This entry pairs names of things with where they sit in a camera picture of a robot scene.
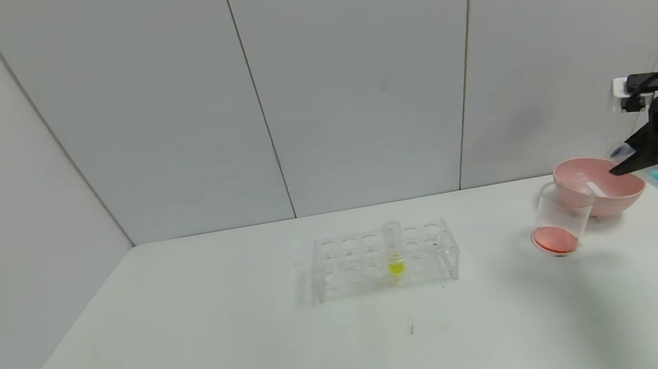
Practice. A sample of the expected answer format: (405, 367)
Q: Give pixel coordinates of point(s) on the test tube with yellow pigment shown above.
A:
(394, 253)

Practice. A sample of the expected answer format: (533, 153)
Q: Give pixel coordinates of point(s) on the test tube with red pigment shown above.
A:
(596, 188)

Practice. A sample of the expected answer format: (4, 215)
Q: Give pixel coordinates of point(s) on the pink bowl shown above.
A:
(618, 195)

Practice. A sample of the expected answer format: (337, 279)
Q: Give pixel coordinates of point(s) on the clear glass beaker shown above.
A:
(557, 231)

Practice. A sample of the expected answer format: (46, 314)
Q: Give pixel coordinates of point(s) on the clear plastic test tube rack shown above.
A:
(357, 279)

